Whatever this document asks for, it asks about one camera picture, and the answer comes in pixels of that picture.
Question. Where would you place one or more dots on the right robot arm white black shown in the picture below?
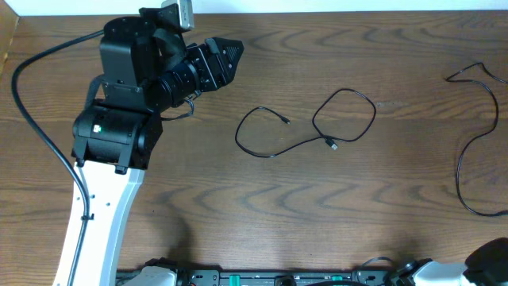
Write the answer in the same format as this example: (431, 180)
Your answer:
(486, 266)

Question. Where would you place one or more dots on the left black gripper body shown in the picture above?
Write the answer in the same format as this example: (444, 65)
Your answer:
(209, 68)

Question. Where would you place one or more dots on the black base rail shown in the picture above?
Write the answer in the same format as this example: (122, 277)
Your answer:
(215, 278)

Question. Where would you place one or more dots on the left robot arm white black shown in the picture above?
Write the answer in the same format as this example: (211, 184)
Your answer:
(147, 68)

